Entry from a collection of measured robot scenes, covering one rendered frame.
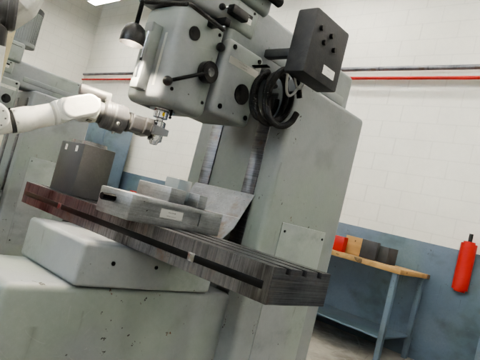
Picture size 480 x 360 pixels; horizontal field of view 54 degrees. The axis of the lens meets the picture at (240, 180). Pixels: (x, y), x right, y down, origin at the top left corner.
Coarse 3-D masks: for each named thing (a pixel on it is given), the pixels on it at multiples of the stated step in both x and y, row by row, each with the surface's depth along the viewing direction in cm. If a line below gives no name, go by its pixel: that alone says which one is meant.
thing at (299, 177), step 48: (288, 96) 169; (240, 144) 180; (288, 144) 168; (336, 144) 191; (288, 192) 172; (336, 192) 196; (240, 240) 169; (288, 240) 175; (240, 336) 164; (288, 336) 184
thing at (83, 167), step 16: (64, 144) 179; (80, 144) 168; (96, 144) 169; (64, 160) 175; (80, 160) 165; (96, 160) 168; (112, 160) 172; (64, 176) 172; (80, 176) 165; (96, 176) 169; (64, 192) 169; (80, 192) 166; (96, 192) 170
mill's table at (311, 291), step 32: (32, 192) 177; (96, 224) 145; (128, 224) 134; (160, 256) 123; (192, 256) 115; (224, 256) 108; (256, 256) 112; (256, 288) 100; (288, 288) 103; (320, 288) 112
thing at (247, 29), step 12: (168, 0) 147; (180, 0) 145; (192, 0) 143; (204, 0) 146; (216, 0) 149; (228, 0) 153; (216, 12) 150; (252, 12) 161; (240, 24) 158; (252, 24) 162; (252, 36) 163
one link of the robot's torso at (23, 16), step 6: (24, 0) 133; (30, 0) 134; (36, 0) 137; (42, 0) 144; (24, 6) 133; (30, 6) 135; (36, 6) 139; (18, 12) 134; (24, 12) 135; (30, 12) 137; (36, 12) 140; (18, 18) 136; (24, 18) 138; (30, 18) 139; (18, 24) 139
